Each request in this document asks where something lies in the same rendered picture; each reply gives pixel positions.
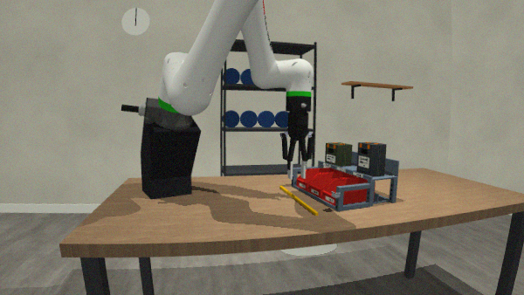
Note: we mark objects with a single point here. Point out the red open bin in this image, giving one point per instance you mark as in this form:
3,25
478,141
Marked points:
352,196
322,180
311,174

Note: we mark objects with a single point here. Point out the yellow rail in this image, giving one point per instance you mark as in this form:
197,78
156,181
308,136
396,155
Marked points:
299,201

